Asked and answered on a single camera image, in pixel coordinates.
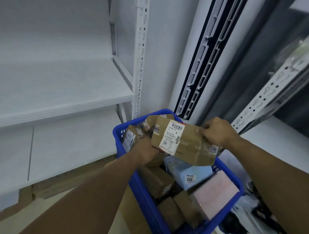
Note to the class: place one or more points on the person's left hand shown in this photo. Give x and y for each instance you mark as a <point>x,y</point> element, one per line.
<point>144,152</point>

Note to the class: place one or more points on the person's right hand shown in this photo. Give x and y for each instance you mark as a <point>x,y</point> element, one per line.
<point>219,132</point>

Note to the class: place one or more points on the pile of parcels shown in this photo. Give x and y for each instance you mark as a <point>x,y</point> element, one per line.
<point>157,180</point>

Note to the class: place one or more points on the brown parcel white label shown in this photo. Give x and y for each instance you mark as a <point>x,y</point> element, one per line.
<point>190,144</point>

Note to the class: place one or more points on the blue plastic crate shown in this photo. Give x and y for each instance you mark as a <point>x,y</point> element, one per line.
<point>140,192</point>

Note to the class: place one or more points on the light blue box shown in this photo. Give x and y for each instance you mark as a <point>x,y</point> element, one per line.
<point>183,168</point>

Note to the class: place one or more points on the white metal shelf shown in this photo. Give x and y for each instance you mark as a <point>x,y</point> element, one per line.
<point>277,144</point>
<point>60,96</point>

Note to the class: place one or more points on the person's left forearm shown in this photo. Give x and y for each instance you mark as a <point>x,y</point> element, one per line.
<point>84,200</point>

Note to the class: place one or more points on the person's right forearm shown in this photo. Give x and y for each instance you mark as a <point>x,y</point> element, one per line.
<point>275,178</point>

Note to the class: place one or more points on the pink flat package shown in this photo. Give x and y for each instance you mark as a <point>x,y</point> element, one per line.
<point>214,192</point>

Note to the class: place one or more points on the small wooden table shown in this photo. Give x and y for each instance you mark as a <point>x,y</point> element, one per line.
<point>132,212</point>

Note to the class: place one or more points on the black bag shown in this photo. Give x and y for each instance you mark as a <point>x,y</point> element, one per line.
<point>263,205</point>

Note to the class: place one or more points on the white standing air conditioner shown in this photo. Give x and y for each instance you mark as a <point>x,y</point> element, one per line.
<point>186,36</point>

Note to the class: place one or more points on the clear plastic wrap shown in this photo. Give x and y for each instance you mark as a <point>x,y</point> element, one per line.
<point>289,55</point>

